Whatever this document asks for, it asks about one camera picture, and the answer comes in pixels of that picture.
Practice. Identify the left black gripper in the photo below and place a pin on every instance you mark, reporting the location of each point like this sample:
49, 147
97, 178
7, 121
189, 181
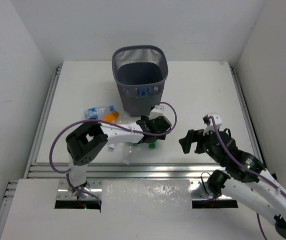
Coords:
161, 124

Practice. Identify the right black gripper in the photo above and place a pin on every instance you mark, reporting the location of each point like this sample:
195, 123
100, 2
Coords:
192, 135

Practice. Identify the green plastic bottle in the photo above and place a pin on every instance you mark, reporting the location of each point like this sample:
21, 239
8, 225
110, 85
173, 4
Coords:
152, 145

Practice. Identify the clear bottle blue label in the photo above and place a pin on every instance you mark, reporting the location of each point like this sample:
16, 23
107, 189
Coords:
142, 92

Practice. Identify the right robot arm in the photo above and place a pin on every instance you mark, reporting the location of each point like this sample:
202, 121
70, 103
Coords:
245, 178

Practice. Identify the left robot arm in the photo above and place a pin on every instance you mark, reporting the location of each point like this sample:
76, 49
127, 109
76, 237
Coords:
86, 141

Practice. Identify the grey mesh waste bin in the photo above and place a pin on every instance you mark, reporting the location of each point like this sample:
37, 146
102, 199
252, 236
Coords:
139, 66

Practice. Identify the clear bottle dark green label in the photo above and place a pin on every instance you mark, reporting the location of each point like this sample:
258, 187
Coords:
128, 151

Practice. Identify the clear bottle white cap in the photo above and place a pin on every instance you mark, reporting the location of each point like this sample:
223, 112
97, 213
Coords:
123, 118

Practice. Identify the orange juice bottle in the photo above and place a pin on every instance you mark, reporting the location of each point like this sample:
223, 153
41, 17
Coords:
111, 117

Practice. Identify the clear bottle colourful label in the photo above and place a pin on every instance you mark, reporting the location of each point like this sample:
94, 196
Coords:
98, 112

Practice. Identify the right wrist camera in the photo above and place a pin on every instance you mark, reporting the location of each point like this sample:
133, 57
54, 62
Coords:
213, 121

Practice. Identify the right aluminium side rail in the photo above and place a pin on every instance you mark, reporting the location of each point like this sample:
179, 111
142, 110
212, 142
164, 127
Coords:
248, 121

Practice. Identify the aluminium side rail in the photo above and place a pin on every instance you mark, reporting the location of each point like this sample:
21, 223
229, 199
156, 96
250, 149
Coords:
248, 121
43, 121

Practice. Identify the aluminium front rail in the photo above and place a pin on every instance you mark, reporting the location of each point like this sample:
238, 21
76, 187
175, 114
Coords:
95, 173

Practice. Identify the left aluminium side rail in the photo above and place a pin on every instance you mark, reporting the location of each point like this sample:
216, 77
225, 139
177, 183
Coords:
43, 121

